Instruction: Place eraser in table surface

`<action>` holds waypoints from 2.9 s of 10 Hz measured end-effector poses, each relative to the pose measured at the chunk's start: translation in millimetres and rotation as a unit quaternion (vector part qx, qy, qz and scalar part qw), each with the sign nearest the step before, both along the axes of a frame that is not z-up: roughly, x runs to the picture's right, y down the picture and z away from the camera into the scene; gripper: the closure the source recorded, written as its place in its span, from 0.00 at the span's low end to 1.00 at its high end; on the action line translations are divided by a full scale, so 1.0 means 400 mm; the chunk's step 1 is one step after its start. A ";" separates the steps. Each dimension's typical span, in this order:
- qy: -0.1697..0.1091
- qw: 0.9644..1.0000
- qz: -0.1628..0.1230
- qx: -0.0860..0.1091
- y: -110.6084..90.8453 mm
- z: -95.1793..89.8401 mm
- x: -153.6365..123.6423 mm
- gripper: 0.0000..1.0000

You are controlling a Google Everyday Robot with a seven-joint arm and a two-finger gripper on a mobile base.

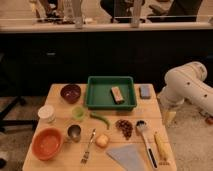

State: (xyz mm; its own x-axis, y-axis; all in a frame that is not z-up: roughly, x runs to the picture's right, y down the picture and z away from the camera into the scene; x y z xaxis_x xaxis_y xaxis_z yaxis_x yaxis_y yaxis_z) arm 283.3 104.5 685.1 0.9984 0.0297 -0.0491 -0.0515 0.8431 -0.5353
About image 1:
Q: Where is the green chili pepper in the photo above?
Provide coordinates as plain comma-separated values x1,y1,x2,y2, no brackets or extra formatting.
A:
89,112,110,130

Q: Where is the pine cone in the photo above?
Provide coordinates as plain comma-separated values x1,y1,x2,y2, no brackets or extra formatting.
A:
116,119,133,140

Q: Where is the green plastic tray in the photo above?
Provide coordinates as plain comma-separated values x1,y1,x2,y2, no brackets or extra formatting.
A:
85,76,137,110

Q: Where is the small metal cup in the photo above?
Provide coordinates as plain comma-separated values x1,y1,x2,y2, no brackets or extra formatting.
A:
67,125,81,142

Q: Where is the dark red bowl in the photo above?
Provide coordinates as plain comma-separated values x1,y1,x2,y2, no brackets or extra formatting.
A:
60,84,81,104

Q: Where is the orange bowl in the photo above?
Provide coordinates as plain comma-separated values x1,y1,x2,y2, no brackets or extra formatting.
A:
32,128,63,161

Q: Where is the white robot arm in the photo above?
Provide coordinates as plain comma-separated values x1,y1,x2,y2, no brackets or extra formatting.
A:
158,61,213,126

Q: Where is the grey blue cloth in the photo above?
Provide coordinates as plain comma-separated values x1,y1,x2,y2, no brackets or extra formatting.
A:
106,145,145,171

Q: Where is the blue sponge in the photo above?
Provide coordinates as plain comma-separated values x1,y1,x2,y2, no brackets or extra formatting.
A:
139,84,151,99

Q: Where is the small green cup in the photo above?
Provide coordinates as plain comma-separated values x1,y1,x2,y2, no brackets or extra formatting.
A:
72,106,85,121

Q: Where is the black office chair base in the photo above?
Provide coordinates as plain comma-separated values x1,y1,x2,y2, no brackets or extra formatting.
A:
0,96,38,132

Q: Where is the yellow corn cob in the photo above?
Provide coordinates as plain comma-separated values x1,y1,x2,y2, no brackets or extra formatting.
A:
154,132,169,161

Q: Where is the dish brush white handle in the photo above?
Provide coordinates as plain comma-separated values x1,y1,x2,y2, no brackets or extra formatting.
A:
136,120,158,169

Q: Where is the tan rectangular eraser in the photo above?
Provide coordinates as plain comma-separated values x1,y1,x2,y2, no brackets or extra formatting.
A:
111,86,124,104

